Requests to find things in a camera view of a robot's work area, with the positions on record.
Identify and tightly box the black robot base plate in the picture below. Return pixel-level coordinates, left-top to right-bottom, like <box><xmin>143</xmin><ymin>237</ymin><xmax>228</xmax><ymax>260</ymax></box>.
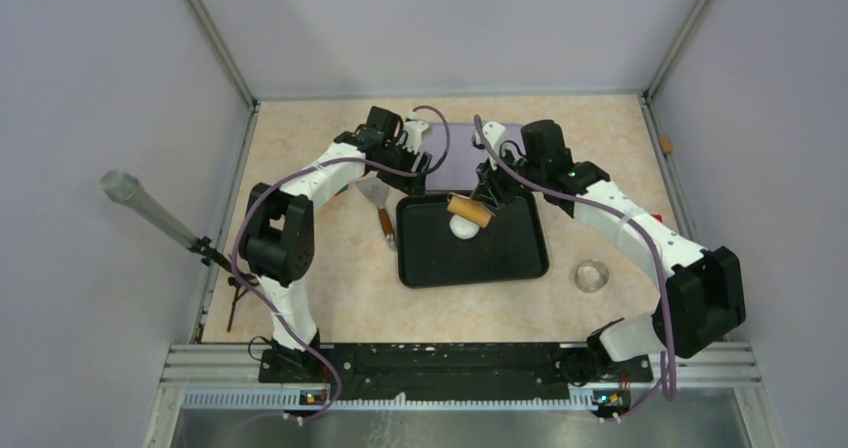
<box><xmin>258</xmin><ymin>342</ymin><xmax>654</xmax><ymax>402</ymax></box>

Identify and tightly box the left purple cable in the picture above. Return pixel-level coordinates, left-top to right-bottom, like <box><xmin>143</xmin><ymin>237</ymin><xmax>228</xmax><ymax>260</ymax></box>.
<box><xmin>235</xmin><ymin>105</ymin><xmax>452</xmax><ymax>426</ymax></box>

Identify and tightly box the metal scraper wooden handle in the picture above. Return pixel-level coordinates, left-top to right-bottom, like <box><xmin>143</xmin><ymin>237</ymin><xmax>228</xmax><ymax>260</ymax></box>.
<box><xmin>355</xmin><ymin>177</ymin><xmax>397</xmax><ymax>251</ymax></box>

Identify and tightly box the clear glass cup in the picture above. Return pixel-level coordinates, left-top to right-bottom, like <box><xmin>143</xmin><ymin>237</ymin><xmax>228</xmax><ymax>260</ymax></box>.
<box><xmin>573</xmin><ymin>259</ymin><xmax>610</xmax><ymax>294</ymax></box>

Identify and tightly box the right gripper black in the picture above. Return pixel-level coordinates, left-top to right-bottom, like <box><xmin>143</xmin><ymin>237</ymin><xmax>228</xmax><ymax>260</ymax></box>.
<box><xmin>472</xmin><ymin>145</ymin><xmax>546</xmax><ymax>208</ymax></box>

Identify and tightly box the lilac rectangular tray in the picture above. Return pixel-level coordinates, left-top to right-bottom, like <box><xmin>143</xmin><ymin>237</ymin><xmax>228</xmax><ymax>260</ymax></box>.
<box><xmin>420</xmin><ymin>122</ymin><xmax>488</xmax><ymax>191</ymax></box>

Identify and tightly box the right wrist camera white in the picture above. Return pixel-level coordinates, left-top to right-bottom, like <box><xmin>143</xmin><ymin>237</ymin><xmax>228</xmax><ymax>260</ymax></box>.
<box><xmin>471</xmin><ymin>120</ymin><xmax>508</xmax><ymax>170</ymax></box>

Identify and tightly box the small wooden cork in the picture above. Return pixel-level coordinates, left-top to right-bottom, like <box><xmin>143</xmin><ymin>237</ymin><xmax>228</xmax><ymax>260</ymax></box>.
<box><xmin>657</xmin><ymin>135</ymin><xmax>674</xmax><ymax>156</ymax></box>

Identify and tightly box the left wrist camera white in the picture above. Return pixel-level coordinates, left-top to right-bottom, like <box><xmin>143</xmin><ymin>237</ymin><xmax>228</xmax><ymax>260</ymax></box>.
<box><xmin>402</xmin><ymin>120</ymin><xmax>432</xmax><ymax>153</ymax></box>

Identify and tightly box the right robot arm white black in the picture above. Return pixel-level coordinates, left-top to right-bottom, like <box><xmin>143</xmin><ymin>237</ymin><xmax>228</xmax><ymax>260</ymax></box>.
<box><xmin>472</xmin><ymin>117</ymin><xmax>747</xmax><ymax>380</ymax></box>

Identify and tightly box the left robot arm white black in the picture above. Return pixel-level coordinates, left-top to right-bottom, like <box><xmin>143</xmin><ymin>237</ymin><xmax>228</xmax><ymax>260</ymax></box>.
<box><xmin>231</xmin><ymin>106</ymin><xmax>432</xmax><ymax>382</ymax></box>

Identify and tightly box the purple cable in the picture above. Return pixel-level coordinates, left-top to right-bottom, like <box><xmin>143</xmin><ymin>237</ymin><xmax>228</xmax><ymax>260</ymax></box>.
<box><xmin>472</xmin><ymin>114</ymin><xmax>678</xmax><ymax>424</ymax></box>
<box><xmin>235</xmin><ymin>105</ymin><xmax>452</xmax><ymax>426</ymax></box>

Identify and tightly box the black baking tray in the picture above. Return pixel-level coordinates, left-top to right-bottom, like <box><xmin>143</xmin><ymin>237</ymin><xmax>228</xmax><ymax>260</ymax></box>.
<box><xmin>395</xmin><ymin>192</ymin><xmax>550</xmax><ymax>289</ymax></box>

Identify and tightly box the yellow red blue toy block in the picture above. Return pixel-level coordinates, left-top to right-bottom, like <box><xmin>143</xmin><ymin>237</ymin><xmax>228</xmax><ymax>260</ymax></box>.
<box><xmin>334</xmin><ymin>184</ymin><xmax>350</xmax><ymax>197</ymax></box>

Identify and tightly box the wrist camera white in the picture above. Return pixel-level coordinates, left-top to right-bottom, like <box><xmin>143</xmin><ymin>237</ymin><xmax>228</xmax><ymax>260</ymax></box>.
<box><xmin>402</xmin><ymin>120</ymin><xmax>432</xmax><ymax>153</ymax></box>
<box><xmin>471</xmin><ymin>120</ymin><xmax>508</xmax><ymax>170</ymax></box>

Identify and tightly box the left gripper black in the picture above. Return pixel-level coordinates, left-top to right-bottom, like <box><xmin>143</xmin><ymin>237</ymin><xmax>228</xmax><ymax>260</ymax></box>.
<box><xmin>373</xmin><ymin>137</ymin><xmax>430</xmax><ymax>197</ymax></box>

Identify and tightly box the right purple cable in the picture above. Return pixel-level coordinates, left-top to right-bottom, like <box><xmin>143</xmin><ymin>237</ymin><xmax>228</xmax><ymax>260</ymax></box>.
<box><xmin>472</xmin><ymin>114</ymin><xmax>678</xmax><ymax>424</ymax></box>

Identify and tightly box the wooden dough roller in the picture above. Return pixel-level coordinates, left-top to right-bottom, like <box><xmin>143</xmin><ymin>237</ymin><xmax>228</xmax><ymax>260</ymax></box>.
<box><xmin>447</xmin><ymin>193</ymin><xmax>494</xmax><ymax>228</ymax></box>

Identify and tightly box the grey microphone on tripod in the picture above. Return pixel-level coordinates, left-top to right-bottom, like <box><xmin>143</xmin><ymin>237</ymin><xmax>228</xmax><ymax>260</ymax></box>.
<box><xmin>99</xmin><ymin>169</ymin><xmax>263</xmax><ymax>334</ymax></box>

